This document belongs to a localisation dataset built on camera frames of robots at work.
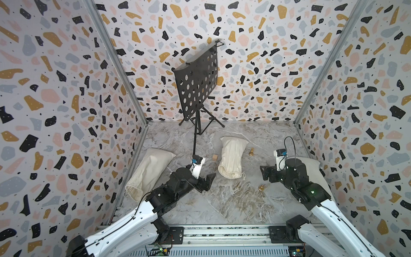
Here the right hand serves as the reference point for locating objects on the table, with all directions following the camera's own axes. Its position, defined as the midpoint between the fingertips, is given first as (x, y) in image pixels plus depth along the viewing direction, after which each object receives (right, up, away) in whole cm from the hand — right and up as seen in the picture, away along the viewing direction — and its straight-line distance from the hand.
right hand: (269, 165), depth 77 cm
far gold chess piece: (-3, +3, +26) cm, 26 cm away
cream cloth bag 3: (+26, -5, +6) cm, 28 cm away
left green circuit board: (-51, -37, -6) cm, 63 cm away
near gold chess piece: (-1, -14, +10) cm, 17 cm away
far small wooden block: (-26, +1, +23) cm, 35 cm away
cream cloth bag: (-17, +1, +13) cm, 21 cm away
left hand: (-29, -1, -5) cm, 29 cm away
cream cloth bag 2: (-61, -1, +12) cm, 62 cm away
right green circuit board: (+11, -37, -6) cm, 39 cm away
